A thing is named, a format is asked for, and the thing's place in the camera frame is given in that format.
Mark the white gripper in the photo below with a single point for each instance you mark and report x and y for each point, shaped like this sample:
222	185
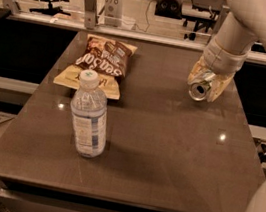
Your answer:
222	61

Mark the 7up soda can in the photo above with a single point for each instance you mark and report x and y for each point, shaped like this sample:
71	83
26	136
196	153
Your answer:
200	87

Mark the dark background desk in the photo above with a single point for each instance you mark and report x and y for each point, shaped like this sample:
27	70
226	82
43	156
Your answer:
203	13

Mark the black box with speakers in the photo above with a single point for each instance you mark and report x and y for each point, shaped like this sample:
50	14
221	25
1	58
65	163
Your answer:
169	8

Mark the brown sea salt chip bag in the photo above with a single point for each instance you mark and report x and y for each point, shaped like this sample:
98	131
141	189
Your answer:
106	56

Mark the clear plastic water bottle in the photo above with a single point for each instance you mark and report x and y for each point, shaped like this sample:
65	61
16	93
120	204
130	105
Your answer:
89	108

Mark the yellow chip bag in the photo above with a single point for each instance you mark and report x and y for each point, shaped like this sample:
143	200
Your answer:
70	78

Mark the black stand base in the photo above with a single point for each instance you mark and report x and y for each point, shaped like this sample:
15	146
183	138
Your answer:
50	10

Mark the middle metal rail bracket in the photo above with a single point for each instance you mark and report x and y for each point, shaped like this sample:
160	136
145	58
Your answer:
90	16

